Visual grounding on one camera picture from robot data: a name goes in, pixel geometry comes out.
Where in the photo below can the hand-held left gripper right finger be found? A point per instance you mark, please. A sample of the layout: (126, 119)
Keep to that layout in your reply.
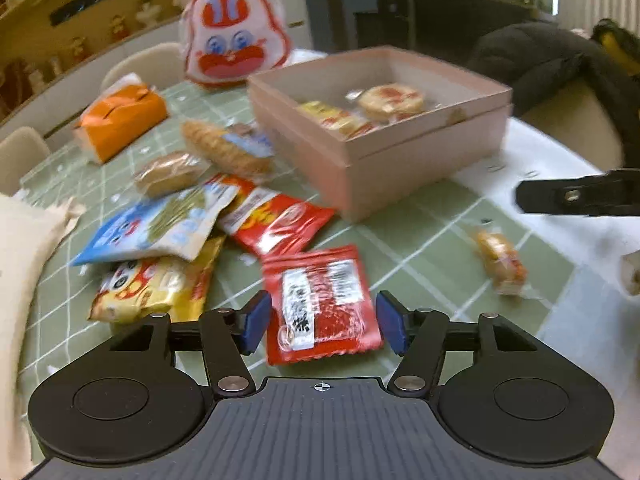
(392, 324)

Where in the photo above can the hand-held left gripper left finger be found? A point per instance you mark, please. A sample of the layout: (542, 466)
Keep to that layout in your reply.
(257, 321)

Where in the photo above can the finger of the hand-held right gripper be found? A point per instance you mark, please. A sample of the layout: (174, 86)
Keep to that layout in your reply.
(570, 195)

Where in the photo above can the red packet with white label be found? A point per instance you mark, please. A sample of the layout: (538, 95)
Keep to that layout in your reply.
(320, 305)

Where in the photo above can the blue white snack packet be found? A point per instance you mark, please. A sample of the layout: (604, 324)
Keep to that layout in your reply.
(160, 222)

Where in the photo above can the pink cardboard box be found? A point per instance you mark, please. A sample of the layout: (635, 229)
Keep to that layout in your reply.
(400, 160)

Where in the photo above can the long golden bread packet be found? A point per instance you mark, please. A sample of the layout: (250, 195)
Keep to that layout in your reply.
(225, 147)

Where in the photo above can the cream printed canvas bag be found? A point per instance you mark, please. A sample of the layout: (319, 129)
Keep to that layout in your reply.
(22, 270)

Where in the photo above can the beige chair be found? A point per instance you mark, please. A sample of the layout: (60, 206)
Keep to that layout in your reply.
(145, 62)
(22, 157)
(575, 125)

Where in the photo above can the green checked tablecloth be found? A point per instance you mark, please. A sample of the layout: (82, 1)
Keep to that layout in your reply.
(430, 255)

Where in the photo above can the small orange wrapped snack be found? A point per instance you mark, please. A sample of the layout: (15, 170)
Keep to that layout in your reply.
(500, 260)

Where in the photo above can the red glossy snack packet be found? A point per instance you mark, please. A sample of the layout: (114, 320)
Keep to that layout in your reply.
(277, 220)

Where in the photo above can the yellow cartoon snack packet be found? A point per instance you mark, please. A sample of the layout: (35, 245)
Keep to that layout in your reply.
(145, 285)

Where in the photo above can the dark jacket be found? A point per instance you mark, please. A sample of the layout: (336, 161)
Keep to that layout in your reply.
(540, 60)

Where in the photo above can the small brown bun packet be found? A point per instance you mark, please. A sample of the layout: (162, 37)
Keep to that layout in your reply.
(167, 172)

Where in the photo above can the round pastry packet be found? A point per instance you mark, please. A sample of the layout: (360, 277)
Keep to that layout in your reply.
(391, 100)

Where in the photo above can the dark sideboard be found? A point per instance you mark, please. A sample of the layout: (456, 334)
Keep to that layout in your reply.
(480, 0)

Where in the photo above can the yellow red snack packet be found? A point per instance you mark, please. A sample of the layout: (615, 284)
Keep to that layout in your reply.
(332, 116)

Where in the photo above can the orange tissue box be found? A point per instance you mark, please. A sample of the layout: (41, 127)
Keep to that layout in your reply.
(117, 122)

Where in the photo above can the black tall cabinet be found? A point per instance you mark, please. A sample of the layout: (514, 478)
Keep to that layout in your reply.
(389, 10)

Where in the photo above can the white red rabbit bag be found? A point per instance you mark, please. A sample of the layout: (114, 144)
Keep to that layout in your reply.
(232, 35)

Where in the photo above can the row of figurines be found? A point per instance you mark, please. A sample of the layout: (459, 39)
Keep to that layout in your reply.
(75, 52)

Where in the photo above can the wooden display shelf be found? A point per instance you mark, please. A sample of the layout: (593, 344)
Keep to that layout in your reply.
(60, 35)

